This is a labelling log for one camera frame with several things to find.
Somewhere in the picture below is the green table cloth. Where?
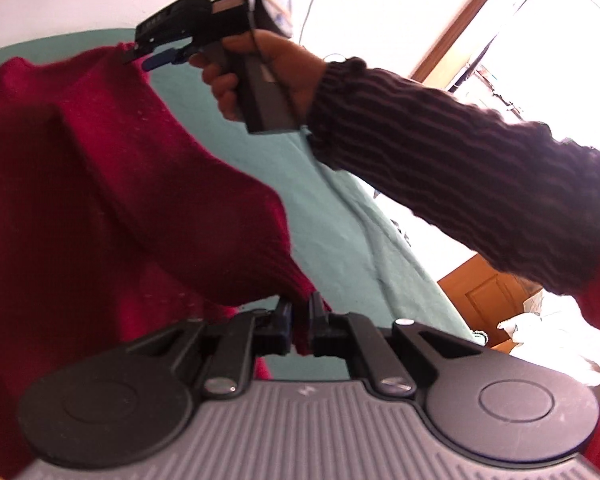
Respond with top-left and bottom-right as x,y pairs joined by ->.
0,27 -> 487,380

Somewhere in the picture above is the dark red knit sweater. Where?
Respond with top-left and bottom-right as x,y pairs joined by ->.
0,44 -> 314,479

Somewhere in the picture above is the person right hand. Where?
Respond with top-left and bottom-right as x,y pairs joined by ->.
188,29 -> 327,124

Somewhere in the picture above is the wooden door frame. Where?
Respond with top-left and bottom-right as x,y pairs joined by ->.
410,0 -> 488,82

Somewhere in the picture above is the forearm in striped dark sleeve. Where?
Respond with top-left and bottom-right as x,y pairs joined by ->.
308,58 -> 600,295

